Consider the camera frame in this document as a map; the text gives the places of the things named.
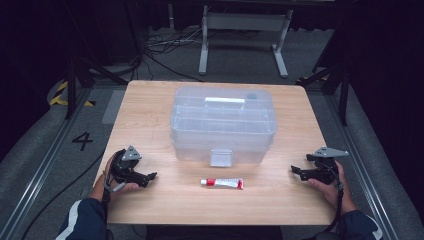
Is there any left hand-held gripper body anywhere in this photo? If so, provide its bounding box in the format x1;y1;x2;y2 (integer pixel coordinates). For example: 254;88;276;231
109;144;143;184

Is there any red white ointment tube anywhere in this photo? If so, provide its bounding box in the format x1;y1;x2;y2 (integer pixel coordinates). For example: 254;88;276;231
200;177;245;190

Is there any grey metal stand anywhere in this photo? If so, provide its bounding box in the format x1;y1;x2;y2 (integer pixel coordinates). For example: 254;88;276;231
198;4;294;79

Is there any bundle of floor cables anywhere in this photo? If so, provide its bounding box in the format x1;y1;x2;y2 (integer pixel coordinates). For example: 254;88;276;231
144;27;205;83

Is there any hand-held gripper cable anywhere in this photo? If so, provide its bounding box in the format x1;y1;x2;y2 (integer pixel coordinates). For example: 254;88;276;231
101;171;127;219
324;163;346;234

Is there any person's right hand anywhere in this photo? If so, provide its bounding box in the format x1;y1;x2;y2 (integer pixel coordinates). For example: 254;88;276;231
308;161;358;214

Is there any left hand-held gripper cable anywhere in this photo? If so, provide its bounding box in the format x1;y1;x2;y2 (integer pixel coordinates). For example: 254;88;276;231
101;171;127;219

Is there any right hand-held gripper cable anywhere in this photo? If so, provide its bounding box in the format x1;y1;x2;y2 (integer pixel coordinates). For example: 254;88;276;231
324;163;346;234

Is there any person's left hand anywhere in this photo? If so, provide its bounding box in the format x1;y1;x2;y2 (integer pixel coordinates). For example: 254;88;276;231
93;153;140;201

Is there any black metal stand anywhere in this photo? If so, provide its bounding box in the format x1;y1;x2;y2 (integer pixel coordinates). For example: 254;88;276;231
296;56;351;127
64;54;129;120

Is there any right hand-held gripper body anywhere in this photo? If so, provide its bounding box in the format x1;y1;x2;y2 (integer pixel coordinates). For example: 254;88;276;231
306;146;349;185

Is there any long black floor cable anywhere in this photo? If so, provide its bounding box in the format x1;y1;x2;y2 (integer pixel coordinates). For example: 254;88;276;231
20;150;107;240

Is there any yellow black floor tape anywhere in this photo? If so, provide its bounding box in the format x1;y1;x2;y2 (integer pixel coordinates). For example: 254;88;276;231
49;80;97;108

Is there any clear plastic storage box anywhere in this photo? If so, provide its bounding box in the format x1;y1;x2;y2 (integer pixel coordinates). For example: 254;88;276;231
169;85;278;168

